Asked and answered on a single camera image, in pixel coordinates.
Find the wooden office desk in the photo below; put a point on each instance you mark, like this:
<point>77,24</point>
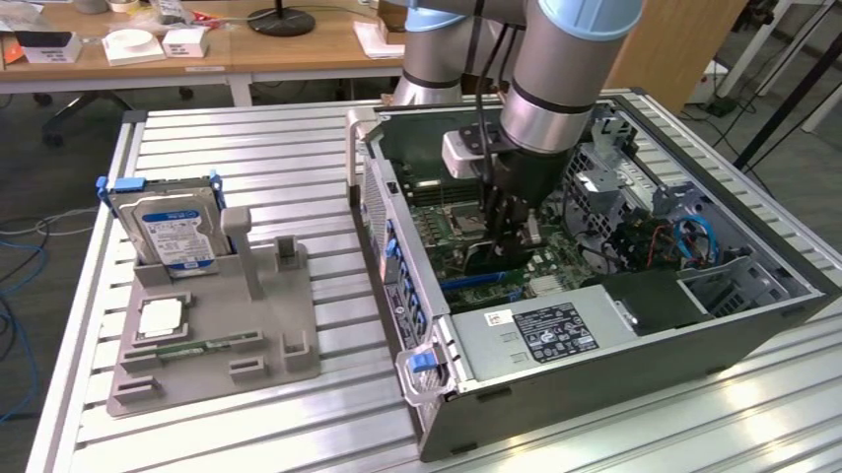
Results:
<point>85,69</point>
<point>328,61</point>

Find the open dark PC case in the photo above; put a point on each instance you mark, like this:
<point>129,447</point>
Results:
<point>591,394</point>

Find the orange cardboard box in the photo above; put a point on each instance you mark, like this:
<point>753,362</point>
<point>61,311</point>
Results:
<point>9,51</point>

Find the perforated metal disk bay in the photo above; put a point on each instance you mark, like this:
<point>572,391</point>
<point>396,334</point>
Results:
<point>608,189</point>

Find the white round holder on box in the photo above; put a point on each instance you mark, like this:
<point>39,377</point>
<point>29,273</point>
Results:
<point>135,49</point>

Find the green RAM stick with label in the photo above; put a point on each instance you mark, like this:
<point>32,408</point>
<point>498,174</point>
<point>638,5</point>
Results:
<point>450,252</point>

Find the black graphics card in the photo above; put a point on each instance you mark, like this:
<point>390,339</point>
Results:
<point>480,261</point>

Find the black floor pedal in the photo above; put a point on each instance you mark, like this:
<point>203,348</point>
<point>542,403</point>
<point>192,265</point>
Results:
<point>723,107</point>

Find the blue case latch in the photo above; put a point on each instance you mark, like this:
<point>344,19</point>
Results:
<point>420,363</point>

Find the black RAM slots bank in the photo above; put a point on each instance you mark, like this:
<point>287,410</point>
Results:
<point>427,192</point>

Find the wooden cabinet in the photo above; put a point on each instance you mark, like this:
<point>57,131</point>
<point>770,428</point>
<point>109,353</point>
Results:
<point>683,49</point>

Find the blue expansion slot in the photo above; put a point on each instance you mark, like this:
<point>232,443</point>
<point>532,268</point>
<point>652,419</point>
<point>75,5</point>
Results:
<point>474,283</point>

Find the green RAM stick bare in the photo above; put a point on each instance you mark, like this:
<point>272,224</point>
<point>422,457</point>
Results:
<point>191,349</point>

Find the grey power supply unit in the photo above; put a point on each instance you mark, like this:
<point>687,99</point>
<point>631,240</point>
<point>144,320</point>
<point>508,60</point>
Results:
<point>494,355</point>

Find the white box with red button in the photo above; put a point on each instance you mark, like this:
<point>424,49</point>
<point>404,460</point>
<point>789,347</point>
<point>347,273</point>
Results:
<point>707,84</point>

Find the grey plastic parts rack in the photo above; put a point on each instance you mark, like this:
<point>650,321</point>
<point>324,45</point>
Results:
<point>216,315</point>

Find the brown cardboard box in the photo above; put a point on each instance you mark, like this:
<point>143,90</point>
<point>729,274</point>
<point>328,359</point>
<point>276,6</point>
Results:
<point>391,10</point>

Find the plastic wrapped pack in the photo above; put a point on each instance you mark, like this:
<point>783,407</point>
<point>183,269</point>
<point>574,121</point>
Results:
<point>171,10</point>

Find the black office chair base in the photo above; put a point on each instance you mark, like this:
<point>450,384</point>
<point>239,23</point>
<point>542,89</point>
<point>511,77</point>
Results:
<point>53,137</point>

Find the silver chipset heatsink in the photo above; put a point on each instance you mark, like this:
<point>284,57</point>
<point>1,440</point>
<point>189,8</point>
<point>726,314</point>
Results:
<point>544,286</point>

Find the green motherboard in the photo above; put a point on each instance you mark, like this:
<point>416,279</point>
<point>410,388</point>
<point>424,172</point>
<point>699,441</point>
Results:
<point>566,256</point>

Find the small white box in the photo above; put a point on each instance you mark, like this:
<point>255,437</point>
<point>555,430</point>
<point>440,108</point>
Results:
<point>184,44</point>

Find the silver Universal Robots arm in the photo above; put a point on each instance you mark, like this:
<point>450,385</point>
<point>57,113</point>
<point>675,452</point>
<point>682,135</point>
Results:
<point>559,74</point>

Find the grey cup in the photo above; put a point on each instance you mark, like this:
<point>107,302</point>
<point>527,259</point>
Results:
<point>91,6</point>

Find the white desk frame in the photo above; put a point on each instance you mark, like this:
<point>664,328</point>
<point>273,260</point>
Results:
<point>755,49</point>

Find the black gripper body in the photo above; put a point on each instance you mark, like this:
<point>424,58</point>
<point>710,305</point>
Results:
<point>530,172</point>

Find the white box with black top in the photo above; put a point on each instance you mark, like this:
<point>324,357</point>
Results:
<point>52,51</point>

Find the open metal disk bay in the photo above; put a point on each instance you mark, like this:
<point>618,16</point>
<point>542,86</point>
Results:
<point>743,286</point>

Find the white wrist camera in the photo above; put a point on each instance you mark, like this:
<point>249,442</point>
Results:
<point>463,160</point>

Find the CPU socket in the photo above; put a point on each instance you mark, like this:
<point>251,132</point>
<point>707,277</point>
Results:
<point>463,217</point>

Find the black stand pole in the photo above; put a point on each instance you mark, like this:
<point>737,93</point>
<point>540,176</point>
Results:
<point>789,108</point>

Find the black lamp base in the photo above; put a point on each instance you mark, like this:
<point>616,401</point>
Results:
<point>283,22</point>

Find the clear plastic bag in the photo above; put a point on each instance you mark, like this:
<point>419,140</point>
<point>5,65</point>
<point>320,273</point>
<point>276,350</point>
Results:
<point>20,20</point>

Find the hard disk in blue caddy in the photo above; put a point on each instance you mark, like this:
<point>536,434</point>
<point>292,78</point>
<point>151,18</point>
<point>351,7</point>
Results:
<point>171,236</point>

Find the white paper stack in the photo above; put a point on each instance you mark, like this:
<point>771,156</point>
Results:
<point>375,44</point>

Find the silver CPU chip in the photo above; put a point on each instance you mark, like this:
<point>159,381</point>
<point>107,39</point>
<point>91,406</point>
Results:
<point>160,319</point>

